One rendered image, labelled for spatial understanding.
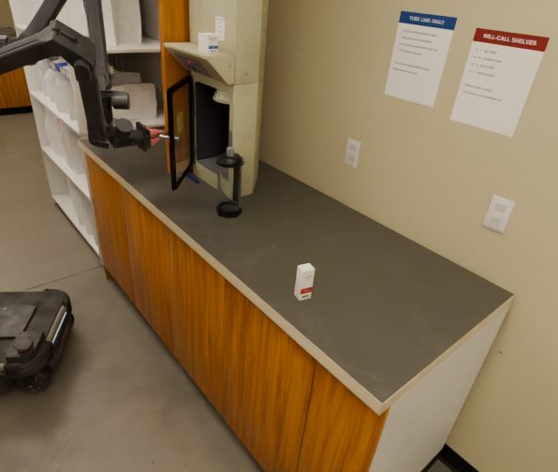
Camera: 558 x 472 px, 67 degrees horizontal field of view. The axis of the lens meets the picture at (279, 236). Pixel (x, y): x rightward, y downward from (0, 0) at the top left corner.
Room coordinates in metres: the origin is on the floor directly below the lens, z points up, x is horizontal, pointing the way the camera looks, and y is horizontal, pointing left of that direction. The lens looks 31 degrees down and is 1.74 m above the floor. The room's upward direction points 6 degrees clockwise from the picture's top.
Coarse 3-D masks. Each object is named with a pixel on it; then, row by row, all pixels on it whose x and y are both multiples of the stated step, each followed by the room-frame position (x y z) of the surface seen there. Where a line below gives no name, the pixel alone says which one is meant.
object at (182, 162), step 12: (168, 96) 1.51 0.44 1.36; (180, 96) 1.66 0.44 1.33; (168, 108) 1.51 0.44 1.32; (180, 108) 1.65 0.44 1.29; (168, 120) 1.52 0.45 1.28; (180, 120) 1.65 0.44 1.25; (180, 132) 1.64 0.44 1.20; (180, 144) 1.63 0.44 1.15; (180, 156) 1.63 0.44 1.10; (180, 168) 1.62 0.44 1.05
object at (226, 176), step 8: (216, 160) 1.46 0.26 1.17; (224, 168) 1.44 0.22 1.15; (232, 168) 1.44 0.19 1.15; (240, 168) 1.46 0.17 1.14; (224, 176) 1.44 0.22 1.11; (232, 176) 1.44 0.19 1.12; (240, 176) 1.46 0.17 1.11; (224, 184) 1.44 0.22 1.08; (232, 184) 1.44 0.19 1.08; (240, 184) 1.47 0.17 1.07; (224, 192) 1.44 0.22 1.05; (232, 192) 1.44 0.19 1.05; (240, 192) 1.47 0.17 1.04; (224, 200) 1.44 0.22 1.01; (232, 200) 1.44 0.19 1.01; (240, 200) 1.47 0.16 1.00; (224, 208) 1.44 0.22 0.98; (232, 208) 1.44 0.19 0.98
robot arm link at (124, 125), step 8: (112, 120) 1.45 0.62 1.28; (120, 120) 1.46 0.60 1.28; (128, 120) 1.48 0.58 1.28; (112, 128) 1.43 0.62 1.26; (120, 128) 1.43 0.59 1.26; (128, 128) 1.45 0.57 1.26; (120, 136) 1.44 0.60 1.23; (128, 136) 1.46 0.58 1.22; (96, 144) 1.44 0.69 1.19; (104, 144) 1.45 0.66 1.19
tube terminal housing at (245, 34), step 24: (192, 0) 1.81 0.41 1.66; (216, 0) 1.69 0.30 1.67; (240, 0) 1.61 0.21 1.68; (264, 0) 1.73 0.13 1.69; (192, 24) 1.82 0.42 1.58; (240, 24) 1.61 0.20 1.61; (264, 24) 1.78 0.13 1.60; (240, 48) 1.61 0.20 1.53; (264, 48) 1.83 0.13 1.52; (192, 72) 1.82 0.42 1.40; (240, 72) 1.62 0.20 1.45; (240, 96) 1.62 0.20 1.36; (240, 120) 1.62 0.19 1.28; (240, 144) 1.62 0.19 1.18
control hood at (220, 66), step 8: (168, 48) 1.74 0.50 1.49; (176, 48) 1.68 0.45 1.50; (184, 48) 1.66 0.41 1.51; (192, 48) 1.68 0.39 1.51; (184, 56) 1.68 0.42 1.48; (192, 56) 1.61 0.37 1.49; (200, 56) 1.55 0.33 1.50; (208, 56) 1.53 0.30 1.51; (216, 56) 1.55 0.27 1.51; (224, 56) 1.57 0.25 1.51; (232, 56) 1.59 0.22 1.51; (200, 64) 1.61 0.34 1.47; (208, 64) 1.55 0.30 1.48; (216, 64) 1.55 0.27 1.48; (224, 64) 1.57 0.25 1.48; (232, 64) 1.59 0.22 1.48; (208, 72) 1.63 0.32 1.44; (216, 72) 1.56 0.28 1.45; (224, 72) 1.57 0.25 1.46; (232, 72) 1.59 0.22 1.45; (216, 80) 1.63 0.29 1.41; (224, 80) 1.57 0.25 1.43; (232, 80) 1.59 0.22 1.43
